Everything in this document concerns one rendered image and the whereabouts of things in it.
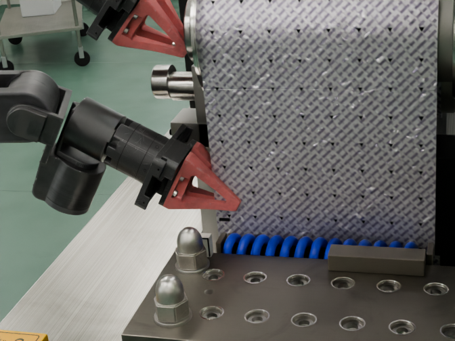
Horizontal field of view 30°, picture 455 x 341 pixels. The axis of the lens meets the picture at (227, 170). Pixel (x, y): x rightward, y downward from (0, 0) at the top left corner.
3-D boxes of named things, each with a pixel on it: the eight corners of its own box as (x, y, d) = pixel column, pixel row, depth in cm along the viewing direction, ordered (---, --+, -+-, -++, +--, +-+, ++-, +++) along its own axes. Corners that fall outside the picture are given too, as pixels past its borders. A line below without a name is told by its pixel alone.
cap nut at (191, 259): (181, 256, 91) (177, 218, 90) (213, 258, 90) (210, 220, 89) (170, 273, 88) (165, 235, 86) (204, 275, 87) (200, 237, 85)
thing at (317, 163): (220, 243, 96) (204, 88, 88) (435, 255, 89) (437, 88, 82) (219, 245, 95) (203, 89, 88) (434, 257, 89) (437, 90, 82)
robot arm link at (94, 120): (66, 100, 90) (86, 86, 95) (45, 153, 93) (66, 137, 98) (123, 130, 90) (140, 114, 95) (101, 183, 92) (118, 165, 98)
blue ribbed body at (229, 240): (230, 254, 95) (227, 226, 94) (427, 265, 89) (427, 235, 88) (222, 270, 92) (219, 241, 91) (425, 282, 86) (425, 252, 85)
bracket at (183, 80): (198, 276, 113) (172, 53, 101) (245, 279, 111) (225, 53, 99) (187, 296, 108) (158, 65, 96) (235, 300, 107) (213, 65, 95)
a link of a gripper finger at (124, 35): (165, 82, 94) (95, 32, 92) (182, 58, 100) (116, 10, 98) (198, 38, 90) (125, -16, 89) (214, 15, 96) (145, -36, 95)
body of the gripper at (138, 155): (148, 214, 90) (87, 182, 91) (177, 174, 99) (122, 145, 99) (169, 166, 87) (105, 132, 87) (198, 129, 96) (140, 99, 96)
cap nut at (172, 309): (161, 304, 83) (156, 264, 81) (196, 307, 82) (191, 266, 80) (148, 326, 80) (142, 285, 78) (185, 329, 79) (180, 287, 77)
